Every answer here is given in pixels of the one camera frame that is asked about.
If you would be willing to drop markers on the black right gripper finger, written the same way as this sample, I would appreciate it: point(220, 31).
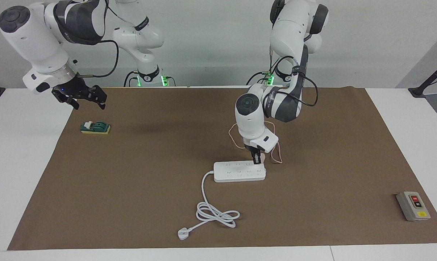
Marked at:
point(69, 99)
point(97, 93)

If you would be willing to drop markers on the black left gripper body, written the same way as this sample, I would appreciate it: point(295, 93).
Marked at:
point(254, 150)

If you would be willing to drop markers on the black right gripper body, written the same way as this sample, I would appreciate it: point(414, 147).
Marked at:
point(71, 90)

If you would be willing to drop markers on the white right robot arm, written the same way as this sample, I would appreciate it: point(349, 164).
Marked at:
point(33, 40)

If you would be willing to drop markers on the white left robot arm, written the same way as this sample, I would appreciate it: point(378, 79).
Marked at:
point(251, 123)

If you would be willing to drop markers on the brown table mat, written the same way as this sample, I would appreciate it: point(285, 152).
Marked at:
point(276, 217)

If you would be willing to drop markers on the black slanted stand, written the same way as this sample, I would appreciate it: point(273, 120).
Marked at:
point(432, 76)

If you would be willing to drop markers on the green knife switch block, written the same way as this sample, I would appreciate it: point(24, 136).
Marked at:
point(97, 127)

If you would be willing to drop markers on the grey on-off switch box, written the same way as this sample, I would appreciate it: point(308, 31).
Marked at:
point(412, 206)

